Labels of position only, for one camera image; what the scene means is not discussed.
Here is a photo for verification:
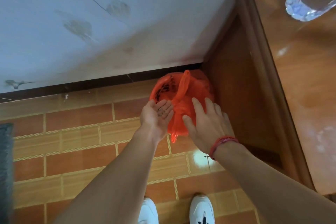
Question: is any person's right hand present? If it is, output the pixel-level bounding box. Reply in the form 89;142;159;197
182;97;236;156

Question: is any person's left hand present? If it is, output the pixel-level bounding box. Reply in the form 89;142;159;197
139;99;175;143

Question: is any orange plastic bag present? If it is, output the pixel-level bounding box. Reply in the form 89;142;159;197
168;70;197;144

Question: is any person's left forearm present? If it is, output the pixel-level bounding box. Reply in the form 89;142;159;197
52;132;161;224

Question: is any person's right forearm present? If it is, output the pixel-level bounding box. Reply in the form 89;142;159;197
212;142;336;224

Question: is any person's white right sneaker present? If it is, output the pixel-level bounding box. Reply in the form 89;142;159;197
189;194;216;224

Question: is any person's white sneaker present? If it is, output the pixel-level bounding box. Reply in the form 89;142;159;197
138;197;159;224
189;194;216;224

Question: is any person's white left sneaker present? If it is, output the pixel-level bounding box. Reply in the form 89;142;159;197
138;197;159;224

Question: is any red plastic trash bin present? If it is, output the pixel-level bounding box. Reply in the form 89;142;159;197
149;69;215;138

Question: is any brown wooden nightstand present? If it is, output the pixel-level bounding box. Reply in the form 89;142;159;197
201;0;336;203

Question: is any red string bracelet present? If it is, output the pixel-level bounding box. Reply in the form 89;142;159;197
209;136;240;161

